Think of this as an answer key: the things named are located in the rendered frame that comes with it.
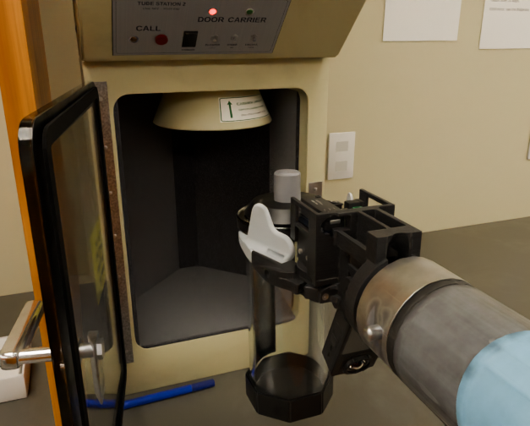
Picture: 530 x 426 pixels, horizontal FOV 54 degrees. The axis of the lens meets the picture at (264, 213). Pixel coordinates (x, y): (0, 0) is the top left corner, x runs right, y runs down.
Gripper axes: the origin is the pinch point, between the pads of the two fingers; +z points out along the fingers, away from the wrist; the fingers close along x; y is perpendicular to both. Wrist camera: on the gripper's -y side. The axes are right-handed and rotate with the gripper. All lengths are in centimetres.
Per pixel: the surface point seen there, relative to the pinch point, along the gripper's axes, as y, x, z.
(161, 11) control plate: 22.8, 10.2, 10.3
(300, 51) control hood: 18.4, -7.7, 14.9
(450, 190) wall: -20, -74, 62
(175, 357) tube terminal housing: -24.5, 10.3, 18.7
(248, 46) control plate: 19.1, -0.5, 14.0
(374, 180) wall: -14, -49, 62
